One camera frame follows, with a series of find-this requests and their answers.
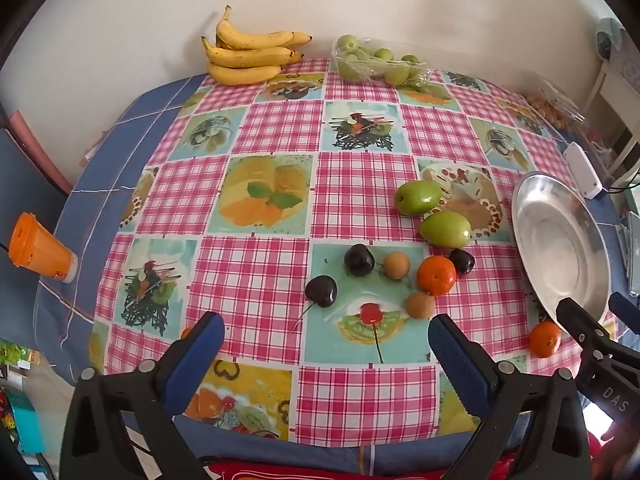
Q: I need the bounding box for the bag of green fruits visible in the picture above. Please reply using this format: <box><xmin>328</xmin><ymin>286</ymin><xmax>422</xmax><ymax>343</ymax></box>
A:
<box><xmin>331</xmin><ymin>35</ymin><xmax>435</xmax><ymax>87</ymax></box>

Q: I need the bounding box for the yellow banana bunch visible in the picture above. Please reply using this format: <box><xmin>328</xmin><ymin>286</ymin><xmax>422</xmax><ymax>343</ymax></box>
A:
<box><xmin>201</xmin><ymin>5</ymin><xmax>314</xmax><ymax>86</ymax></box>

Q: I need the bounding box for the pink checkered printed tablecloth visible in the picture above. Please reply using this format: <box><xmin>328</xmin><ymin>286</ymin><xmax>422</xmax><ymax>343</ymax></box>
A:
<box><xmin>89</xmin><ymin>57</ymin><xmax>621</xmax><ymax>446</ymax></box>

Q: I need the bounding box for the dark red cherry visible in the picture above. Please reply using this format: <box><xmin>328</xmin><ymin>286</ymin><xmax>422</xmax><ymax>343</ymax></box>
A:
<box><xmin>343</xmin><ymin>243</ymin><xmax>376</xmax><ymax>277</ymax></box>
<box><xmin>449</xmin><ymin>248</ymin><xmax>476</xmax><ymax>276</ymax></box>
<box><xmin>289</xmin><ymin>275</ymin><xmax>339</xmax><ymax>334</ymax></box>

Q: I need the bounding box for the pale blue round fan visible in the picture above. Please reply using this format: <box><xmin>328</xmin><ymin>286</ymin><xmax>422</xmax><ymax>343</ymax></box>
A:
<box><xmin>595</xmin><ymin>17</ymin><xmax>626</xmax><ymax>61</ymax></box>

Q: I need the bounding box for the orange plastic cup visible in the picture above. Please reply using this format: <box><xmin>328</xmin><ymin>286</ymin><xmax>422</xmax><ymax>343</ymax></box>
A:
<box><xmin>7</xmin><ymin>212</ymin><xmax>79</xmax><ymax>285</ymax></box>

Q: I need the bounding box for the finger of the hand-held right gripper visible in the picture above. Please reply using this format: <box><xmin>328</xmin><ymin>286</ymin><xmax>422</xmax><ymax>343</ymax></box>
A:
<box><xmin>608</xmin><ymin>292</ymin><xmax>640</xmax><ymax>322</ymax></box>
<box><xmin>556</xmin><ymin>298</ymin><xmax>621</xmax><ymax>381</ymax></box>

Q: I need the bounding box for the brown longan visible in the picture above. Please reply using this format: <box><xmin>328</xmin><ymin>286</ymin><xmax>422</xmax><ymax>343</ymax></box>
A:
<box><xmin>404</xmin><ymin>292</ymin><xmax>436</xmax><ymax>320</ymax></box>

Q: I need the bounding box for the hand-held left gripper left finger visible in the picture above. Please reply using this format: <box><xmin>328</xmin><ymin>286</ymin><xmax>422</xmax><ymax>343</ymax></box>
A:
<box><xmin>59</xmin><ymin>311</ymin><xmax>226</xmax><ymax>480</ymax></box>

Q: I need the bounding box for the clear bag of brown longans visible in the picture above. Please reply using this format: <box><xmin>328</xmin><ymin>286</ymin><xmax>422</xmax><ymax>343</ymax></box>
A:
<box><xmin>520</xmin><ymin>72</ymin><xmax>588</xmax><ymax>133</ymax></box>

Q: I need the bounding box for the white furniture frame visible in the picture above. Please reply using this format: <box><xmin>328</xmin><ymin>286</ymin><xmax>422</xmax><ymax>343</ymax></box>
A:
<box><xmin>585</xmin><ymin>60</ymin><xmax>640</xmax><ymax>181</ymax></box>

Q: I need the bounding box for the large green jujube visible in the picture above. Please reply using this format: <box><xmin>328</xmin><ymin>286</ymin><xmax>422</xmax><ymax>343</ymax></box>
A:
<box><xmin>419</xmin><ymin>211</ymin><xmax>472</xmax><ymax>249</ymax></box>
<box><xmin>394</xmin><ymin>180</ymin><xmax>443</xmax><ymax>217</ymax></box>

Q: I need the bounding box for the silver metal plate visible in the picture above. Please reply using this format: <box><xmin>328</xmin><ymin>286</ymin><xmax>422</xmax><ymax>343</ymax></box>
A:
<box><xmin>511</xmin><ymin>171</ymin><xmax>612</xmax><ymax>336</ymax></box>

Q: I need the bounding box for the tan longan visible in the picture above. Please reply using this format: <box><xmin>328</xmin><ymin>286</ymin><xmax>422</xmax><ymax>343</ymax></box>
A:
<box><xmin>382</xmin><ymin>252</ymin><xmax>411</xmax><ymax>279</ymax></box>

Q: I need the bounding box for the red printed cloth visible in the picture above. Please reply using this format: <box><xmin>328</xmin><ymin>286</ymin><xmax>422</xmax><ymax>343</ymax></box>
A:
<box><xmin>207</xmin><ymin>462</ymin><xmax>506</xmax><ymax>480</ymax></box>

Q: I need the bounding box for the black cable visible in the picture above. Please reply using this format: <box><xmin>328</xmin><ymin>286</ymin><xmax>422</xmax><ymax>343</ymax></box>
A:
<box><xmin>602</xmin><ymin>160</ymin><xmax>640</xmax><ymax>193</ymax></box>

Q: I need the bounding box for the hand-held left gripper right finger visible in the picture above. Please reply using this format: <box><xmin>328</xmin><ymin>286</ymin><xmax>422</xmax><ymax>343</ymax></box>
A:
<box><xmin>427</xmin><ymin>313</ymin><xmax>592</xmax><ymax>480</ymax></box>

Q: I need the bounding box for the clear plastic box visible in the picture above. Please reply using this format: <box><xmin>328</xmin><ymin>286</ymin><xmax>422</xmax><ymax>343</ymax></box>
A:
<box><xmin>617</xmin><ymin>210</ymin><xmax>640</xmax><ymax>296</ymax></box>

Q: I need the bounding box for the pile of small green jujubes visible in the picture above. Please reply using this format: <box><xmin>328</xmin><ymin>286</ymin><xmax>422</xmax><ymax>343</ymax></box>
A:
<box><xmin>334</xmin><ymin>35</ymin><xmax>431</xmax><ymax>86</ymax></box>

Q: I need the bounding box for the white plastic device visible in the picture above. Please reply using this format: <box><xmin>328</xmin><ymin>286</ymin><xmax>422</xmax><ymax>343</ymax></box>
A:
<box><xmin>562</xmin><ymin>141</ymin><xmax>604</xmax><ymax>200</ymax></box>

